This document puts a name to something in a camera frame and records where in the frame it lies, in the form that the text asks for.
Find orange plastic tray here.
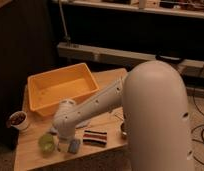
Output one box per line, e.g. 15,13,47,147
27,63,99,116

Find blue sponge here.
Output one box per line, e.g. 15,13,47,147
68,139,81,154

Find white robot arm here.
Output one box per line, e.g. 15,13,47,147
53,61,194,171

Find grey blue cloth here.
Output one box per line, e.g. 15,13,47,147
48,120,90,135

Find wooden table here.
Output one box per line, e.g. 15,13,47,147
13,68,129,171

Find white cup with snacks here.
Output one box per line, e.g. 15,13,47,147
9,111,30,131

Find small metal cup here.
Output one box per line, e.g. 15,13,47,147
120,122,127,139

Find metal lamp stand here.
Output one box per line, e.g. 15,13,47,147
58,0,71,45

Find black device on shelf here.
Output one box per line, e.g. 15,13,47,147
155,52,184,64

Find grey low shelf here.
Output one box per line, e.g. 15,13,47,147
57,42,204,78

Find upper wooden shelf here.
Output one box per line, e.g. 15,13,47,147
51,0,204,19

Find black floor cables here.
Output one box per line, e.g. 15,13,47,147
189,61,204,168

